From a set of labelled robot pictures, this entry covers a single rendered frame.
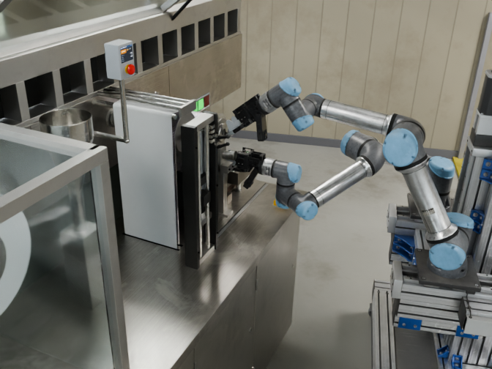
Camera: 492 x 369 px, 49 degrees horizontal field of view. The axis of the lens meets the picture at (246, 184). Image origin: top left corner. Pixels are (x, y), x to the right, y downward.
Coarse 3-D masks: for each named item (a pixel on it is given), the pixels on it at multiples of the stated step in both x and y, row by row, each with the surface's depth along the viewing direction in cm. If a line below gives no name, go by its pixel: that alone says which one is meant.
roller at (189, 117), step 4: (184, 116) 190; (188, 116) 193; (192, 116) 195; (180, 120) 188; (184, 120) 191; (188, 120) 193; (180, 124) 189; (176, 128) 187; (180, 128) 189; (176, 132) 188; (180, 132) 190; (176, 136) 188; (180, 136) 190; (176, 140) 189; (180, 140) 191; (176, 144) 189; (180, 144) 192; (176, 148) 191; (180, 148) 192
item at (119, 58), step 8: (120, 40) 154; (128, 40) 155; (112, 48) 150; (120, 48) 150; (128, 48) 154; (112, 56) 152; (120, 56) 151; (128, 56) 154; (112, 64) 153; (120, 64) 152; (128, 64) 155; (112, 72) 154; (120, 72) 153; (128, 72) 154; (120, 80) 154
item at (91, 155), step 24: (48, 144) 118; (72, 144) 116; (96, 144) 116; (72, 168) 106; (96, 168) 115; (24, 192) 97; (48, 192) 102; (0, 216) 92; (120, 288) 132; (120, 312) 134; (120, 336) 136; (120, 360) 140
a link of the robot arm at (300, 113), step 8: (288, 104) 197; (296, 104) 197; (304, 104) 201; (312, 104) 204; (288, 112) 199; (296, 112) 198; (304, 112) 198; (312, 112) 203; (296, 120) 198; (304, 120) 198; (312, 120) 199; (296, 128) 201; (304, 128) 199
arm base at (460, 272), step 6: (432, 264) 209; (462, 264) 206; (432, 270) 209; (438, 270) 207; (444, 270) 206; (450, 270) 205; (456, 270) 205; (462, 270) 207; (444, 276) 206; (450, 276) 206; (456, 276) 206; (462, 276) 207
